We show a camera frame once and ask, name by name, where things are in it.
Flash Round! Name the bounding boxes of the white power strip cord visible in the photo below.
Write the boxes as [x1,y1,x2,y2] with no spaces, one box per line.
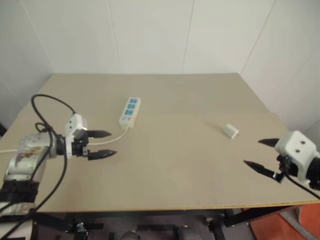
[0,124,131,154]

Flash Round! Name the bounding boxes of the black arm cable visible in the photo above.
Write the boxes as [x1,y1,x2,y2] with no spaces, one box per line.
[0,93,77,239]
[281,171,320,201]

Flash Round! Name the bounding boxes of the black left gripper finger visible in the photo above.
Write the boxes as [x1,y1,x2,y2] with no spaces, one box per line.
[87,129,112,140]
[87,149,119,161]

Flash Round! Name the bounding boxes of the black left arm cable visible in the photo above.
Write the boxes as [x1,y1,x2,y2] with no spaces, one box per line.
[0,93,77,239]

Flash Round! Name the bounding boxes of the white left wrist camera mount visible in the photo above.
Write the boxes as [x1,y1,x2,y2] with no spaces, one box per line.
[64,113,89,159]

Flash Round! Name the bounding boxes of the white power strip blue sockets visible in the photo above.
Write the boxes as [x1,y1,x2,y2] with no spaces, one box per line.
[117,96,142,129]

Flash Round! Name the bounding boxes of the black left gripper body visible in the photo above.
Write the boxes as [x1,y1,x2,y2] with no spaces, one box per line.
[71,134,91,160]

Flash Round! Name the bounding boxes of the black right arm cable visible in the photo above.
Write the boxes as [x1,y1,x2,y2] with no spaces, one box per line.
[281,171,320,201]

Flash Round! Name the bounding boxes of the white plug adapter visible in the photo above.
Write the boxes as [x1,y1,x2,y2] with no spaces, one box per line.
[222,123,241,142]

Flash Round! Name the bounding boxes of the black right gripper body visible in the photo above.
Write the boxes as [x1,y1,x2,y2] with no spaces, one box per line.
[273,153,300,185]

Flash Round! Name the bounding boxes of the orange object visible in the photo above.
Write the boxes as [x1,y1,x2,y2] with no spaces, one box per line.
[249,202,320,240]

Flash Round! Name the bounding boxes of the black metal table frame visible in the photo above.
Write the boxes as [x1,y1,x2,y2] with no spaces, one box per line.
[31,201,320,240]

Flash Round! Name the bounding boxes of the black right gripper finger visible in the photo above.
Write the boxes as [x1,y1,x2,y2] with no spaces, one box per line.
[257,138,281,149]
[243,159,279,180]

